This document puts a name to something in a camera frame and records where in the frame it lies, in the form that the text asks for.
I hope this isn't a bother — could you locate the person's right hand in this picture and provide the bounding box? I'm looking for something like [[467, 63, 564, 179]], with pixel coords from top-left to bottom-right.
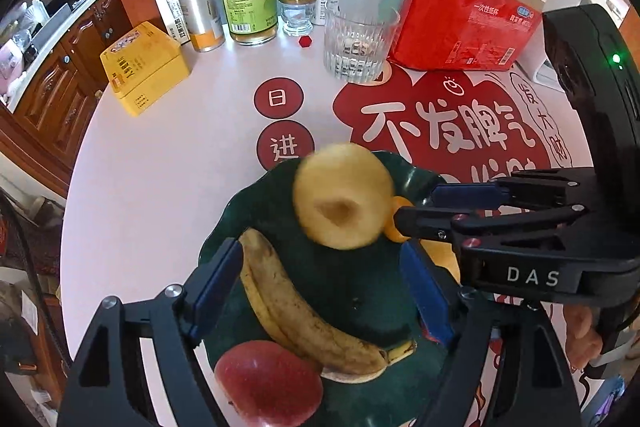
[[564, 302, 601, 370]]

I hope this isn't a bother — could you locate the yellow pear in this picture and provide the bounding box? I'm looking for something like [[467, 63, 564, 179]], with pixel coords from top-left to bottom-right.
[[292, 143, 396, 250]]

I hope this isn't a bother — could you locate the ribbed drinking glass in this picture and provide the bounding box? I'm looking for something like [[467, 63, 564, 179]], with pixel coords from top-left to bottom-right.
[[324, 2, 401, 84]]

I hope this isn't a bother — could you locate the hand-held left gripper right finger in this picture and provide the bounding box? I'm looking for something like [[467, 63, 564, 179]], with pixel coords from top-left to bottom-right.
[[399, 241, 583, 427]]

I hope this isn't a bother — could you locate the yellow tin box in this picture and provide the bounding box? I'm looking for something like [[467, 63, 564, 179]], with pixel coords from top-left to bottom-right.
[[100, 21, 192, 118]]

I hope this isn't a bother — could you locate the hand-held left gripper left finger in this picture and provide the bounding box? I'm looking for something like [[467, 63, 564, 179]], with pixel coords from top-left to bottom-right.
[[57, 238, 245, 427]]

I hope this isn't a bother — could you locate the metal can orange label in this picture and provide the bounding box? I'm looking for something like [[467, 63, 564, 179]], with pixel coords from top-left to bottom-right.
[[177, 0, 225, 53]]

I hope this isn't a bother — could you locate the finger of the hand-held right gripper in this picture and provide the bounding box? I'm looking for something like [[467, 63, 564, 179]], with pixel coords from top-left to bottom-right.
[[393, 204, 589, 242], [431, 167, 597, 208]]

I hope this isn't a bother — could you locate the red apple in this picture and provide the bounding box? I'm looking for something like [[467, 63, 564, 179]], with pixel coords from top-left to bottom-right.
[[214, 340, 324, 427]]

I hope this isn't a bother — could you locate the small empty glass jar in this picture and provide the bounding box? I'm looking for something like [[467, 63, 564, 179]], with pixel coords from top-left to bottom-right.
[[277, 0, 319, 38]]

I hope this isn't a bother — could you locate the spotted yellow banana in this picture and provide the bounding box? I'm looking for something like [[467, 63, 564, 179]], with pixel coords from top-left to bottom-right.
[[237, 228, 417, 383]]

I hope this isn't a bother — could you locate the small orange mandarin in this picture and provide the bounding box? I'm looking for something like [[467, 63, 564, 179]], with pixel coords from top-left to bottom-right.
[[384, 196, 416, 243]]

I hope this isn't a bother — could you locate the dark green scalloped plate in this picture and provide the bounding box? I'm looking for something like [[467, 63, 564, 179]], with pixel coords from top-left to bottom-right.
[[200, 150, 466, 427]]

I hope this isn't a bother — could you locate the yellow orange citrus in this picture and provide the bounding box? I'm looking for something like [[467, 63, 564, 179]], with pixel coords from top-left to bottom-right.
[[420, 238, 461, 284]]

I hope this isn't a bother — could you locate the wooden kitchen cabinet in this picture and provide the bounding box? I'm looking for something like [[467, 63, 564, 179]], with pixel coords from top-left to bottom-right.
[[0, 0, 132, 188]]

